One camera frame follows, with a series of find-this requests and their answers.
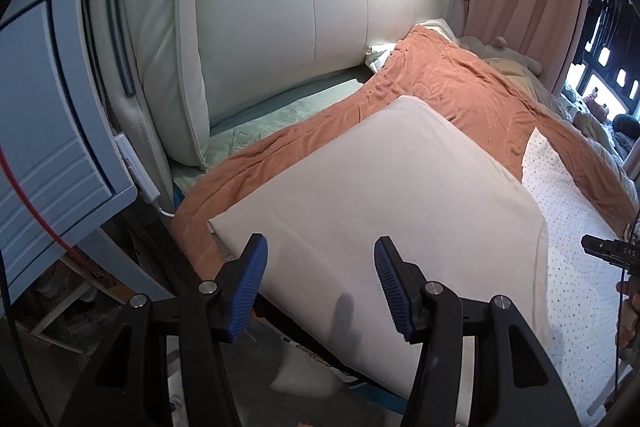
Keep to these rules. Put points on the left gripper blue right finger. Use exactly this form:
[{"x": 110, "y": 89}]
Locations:
[{"x": 401, "y": 283}]

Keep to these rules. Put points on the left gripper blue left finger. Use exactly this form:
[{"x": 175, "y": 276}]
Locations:
[{"x": 239, "y": 281}]

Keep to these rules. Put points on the beige zip jacket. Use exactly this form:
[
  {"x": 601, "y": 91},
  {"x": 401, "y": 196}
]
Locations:
[{"x": 406, "y": 173}]

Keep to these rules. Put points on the person's right hand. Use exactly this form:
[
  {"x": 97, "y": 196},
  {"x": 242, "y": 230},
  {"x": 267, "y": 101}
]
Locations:
[{"x": 628, "y": 322}]

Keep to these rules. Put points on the floral white bed sheet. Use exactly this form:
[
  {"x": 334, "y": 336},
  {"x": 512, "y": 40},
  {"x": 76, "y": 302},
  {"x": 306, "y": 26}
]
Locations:
[{"x": 581, "y": 297}]

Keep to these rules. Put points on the green mattress pad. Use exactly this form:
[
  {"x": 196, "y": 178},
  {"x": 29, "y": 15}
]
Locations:
[{"x": 246, "y": 128}]

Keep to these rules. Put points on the plush toy on windowsill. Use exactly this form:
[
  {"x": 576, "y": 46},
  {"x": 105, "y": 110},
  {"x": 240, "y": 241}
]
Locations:
[{"x": 598, "y": 110}]

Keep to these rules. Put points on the blue-grey bedside cabinet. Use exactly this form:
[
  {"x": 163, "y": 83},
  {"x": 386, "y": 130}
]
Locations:
[{"x": 65, "y": 176}]

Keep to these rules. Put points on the orange duvet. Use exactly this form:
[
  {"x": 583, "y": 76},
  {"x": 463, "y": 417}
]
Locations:
[{"x": 467, "y": 91}]

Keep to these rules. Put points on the beige blanket by window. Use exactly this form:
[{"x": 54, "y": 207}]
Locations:
[{"x": 525, "y": 73}]

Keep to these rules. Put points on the white charger with cable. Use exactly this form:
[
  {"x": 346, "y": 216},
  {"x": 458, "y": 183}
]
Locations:
[{"x": 147, "y": 188}]

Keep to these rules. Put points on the dark clothes on rail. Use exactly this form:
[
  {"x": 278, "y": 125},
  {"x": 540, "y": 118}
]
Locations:
[{"x": 613, "y": 31}]

